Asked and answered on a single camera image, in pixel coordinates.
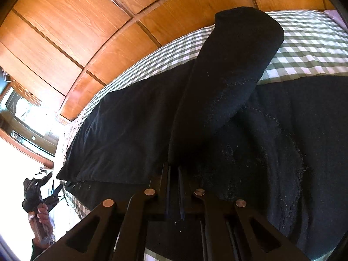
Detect person's left hand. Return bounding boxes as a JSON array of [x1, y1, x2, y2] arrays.
[[28, 203, 54, 242]]

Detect pink pillow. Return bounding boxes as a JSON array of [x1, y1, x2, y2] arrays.
[[323, 9, 343, 26]]

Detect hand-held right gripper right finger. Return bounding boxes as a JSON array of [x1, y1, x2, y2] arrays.
[[177, 165, 311, 261]]

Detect green checked bedsheet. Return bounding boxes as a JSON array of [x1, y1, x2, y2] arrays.
[[56, 9, 348, 261]]

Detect black pants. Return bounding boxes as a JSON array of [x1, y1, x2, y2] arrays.
[[57, 6, 348, 259]]

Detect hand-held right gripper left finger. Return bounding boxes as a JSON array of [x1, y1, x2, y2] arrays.
[[33, 162, 171, 261]]

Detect person's left forearm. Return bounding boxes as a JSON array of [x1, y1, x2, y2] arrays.
[[30, 236, 56, 261]]

